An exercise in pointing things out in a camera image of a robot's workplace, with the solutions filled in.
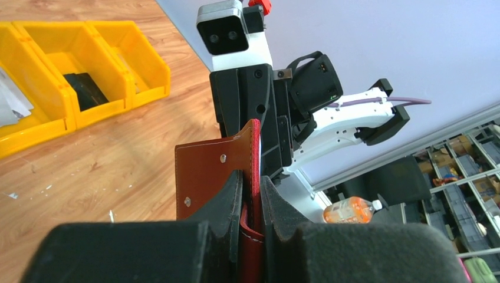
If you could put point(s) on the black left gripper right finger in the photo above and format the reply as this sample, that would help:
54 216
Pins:
298 250

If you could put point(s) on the yellow three-compartment bin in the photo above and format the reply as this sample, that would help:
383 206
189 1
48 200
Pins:
58 77

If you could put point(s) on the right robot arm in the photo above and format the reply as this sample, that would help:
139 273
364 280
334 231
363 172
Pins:
301 109

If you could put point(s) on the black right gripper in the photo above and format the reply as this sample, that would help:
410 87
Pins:
252 92

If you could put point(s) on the beige credit card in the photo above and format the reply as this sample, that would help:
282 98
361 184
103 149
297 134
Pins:
130 71

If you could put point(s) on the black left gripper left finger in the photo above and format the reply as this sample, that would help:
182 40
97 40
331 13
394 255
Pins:
165 251

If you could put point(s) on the orange drink bottle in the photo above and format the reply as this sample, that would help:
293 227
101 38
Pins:
352 210

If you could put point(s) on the red leather card holder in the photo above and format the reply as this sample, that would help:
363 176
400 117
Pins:
218 181

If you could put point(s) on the black credit card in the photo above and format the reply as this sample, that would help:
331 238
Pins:
88 93

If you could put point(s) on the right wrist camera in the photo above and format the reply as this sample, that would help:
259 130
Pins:
234 35

